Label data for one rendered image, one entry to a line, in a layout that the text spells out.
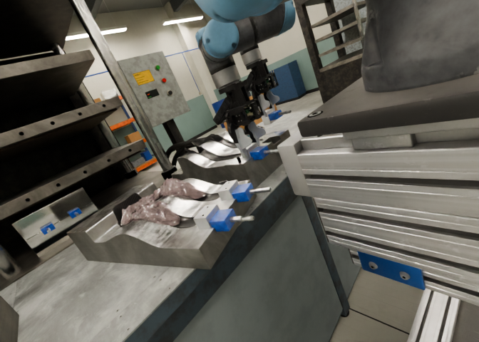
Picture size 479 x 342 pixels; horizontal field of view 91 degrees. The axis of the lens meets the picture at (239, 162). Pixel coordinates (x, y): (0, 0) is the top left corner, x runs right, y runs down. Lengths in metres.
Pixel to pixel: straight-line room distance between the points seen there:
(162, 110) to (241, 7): 1.37
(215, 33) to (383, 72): 0.37
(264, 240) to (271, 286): 0.15
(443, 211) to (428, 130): 0.09
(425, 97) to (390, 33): 0.07
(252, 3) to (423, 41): 0.14
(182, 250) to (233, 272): 0.21
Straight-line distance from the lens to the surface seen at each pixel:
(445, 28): 0.25
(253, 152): 0.71
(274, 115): 0.98
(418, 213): 0.32
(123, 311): 0.58
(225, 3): 0.20
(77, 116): 1.35
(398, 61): 0.25
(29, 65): 1.42
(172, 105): 1.59
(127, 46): 8.38
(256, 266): 0.74
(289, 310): 0.92
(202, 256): 0.49
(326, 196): 0.36
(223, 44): 0.55
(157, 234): 0.59
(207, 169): 0.84
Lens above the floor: 1.10
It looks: 17 degrees down
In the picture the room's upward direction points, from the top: 24 degrees counter-clockwise
